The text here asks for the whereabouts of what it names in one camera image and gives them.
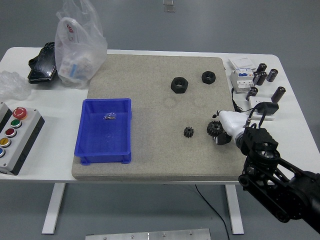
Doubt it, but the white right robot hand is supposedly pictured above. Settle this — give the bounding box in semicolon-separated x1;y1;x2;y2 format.
212;109;250;146

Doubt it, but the large black gear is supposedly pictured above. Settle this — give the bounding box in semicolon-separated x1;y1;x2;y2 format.
206;120;224;141

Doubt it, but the small black gear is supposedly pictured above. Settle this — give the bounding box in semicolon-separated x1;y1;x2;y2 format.
183;125;197;139

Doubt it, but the small black hex nut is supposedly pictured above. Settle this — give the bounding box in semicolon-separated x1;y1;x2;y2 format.
201;70;217;85

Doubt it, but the flat white box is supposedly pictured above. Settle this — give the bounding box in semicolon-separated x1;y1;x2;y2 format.
228;56;256;72

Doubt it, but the large black hex nut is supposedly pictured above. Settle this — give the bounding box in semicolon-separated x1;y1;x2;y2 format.
170;76;190;94

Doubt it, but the grey push-button control box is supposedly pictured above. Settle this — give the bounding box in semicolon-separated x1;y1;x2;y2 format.
0;101;46;176

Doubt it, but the black power adapter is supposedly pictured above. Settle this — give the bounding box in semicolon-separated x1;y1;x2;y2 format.
257;101;280;116

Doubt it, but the white circuit breaker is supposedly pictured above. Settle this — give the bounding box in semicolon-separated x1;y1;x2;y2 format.
229;68;257;95

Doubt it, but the grey-brown mat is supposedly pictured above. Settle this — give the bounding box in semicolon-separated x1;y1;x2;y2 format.
71;53;249;181

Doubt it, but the white table leg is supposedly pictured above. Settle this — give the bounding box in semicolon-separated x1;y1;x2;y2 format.
41;183;66;235
224;184;245;235

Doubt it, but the blue plastic bin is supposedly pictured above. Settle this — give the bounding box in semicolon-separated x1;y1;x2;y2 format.
74;97;133;166

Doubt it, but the silver metal plate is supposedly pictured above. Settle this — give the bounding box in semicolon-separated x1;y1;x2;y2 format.
84;228;211;240

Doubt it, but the clear plastic shopping bag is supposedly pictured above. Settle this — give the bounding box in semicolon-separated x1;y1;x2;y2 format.
54;0;108;90

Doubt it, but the glossy black pouch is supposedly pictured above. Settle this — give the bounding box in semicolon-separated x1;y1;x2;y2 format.
27;41;59;85

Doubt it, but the crumpled clear plastic wrap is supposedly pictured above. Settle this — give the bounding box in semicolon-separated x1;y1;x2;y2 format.
0;70;32;101

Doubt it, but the black adapter cord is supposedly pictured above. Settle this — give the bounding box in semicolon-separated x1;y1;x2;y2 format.
231;87;260;114

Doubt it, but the black floor cable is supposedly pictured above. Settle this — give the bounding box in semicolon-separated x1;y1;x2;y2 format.
194;184;230;240

